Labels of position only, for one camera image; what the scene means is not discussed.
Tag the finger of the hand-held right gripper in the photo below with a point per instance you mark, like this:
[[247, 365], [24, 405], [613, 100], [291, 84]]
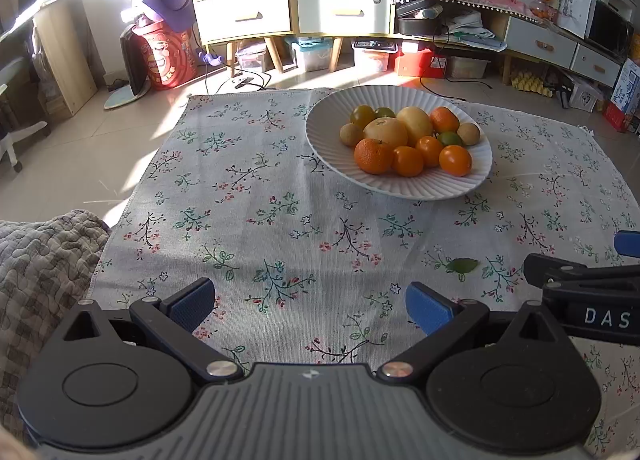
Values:
[[540, 267], [629, 242]]

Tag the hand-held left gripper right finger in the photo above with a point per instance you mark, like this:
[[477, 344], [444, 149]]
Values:
[[430, 307]]

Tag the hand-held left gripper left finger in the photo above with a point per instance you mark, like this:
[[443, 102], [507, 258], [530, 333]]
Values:
[[192, 302]]

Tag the small tan round fruit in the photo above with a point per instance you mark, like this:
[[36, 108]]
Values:
[[469, 133], [351, 135]]

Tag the green lime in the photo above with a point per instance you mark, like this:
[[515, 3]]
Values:
[[384, 113], [450, 138]]

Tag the orange mandarin with stem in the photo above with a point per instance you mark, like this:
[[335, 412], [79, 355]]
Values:
[[444, 119]]

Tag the yellow pear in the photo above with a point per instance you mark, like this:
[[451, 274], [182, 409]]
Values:
[[385, 132], [415, 122]]

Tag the white ribbed plate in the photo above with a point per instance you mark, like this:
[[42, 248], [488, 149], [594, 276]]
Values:
[[330, 140]]

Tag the yellow-green citrus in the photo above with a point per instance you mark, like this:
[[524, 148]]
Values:
[[361, 116]]

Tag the green leaf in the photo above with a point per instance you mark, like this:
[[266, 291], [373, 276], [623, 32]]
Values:
[[461, 265]]

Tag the floral white tablecloth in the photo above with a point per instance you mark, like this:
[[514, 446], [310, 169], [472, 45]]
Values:
[[250, 200]]

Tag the grey quilted blanket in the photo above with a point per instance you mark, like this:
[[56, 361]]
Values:
[[45, 280]]

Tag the blue white cardboard box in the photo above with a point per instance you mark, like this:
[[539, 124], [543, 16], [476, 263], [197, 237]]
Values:
[[627, 87]]

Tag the yellow egg tray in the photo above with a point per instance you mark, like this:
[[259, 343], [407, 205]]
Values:
[[532, 85]]

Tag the low clear plastic box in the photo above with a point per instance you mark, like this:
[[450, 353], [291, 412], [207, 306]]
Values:
[[467, 69]]

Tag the low cabinet white drawers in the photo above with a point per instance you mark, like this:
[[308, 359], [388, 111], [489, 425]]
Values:
[[545, 45]]

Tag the black microwave oven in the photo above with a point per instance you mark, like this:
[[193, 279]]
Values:
[[607, 27]]

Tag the red box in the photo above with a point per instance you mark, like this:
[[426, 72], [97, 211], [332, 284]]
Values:
[[417, 62]]

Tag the red printed drum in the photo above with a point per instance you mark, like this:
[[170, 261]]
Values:
[[167, 60]]

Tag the white office chair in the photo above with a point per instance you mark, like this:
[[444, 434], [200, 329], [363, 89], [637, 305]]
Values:
[[15, 135]]

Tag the stack of papers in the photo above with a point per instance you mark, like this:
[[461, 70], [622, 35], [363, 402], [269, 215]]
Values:
[[475, 30]]

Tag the black panel heater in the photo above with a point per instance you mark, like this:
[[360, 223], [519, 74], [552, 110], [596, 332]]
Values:
[[132, 62]]

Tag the clear plastic storage box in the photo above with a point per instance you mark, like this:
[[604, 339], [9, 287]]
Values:
[[251, 59]]

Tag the clear storage box black lid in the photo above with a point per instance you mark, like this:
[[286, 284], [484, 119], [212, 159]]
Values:
[[372, 59]]

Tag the clear storage box blue lid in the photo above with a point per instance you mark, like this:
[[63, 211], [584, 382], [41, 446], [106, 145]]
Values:
[[311, 56]]

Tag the black open case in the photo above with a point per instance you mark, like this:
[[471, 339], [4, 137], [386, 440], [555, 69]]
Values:
[[417, 22]]

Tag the light wooden desk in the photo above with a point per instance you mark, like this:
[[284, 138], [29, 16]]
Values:
[[65, 50]]

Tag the wooden cabinet white drawers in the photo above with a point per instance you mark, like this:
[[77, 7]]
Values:
[[345, 10]]

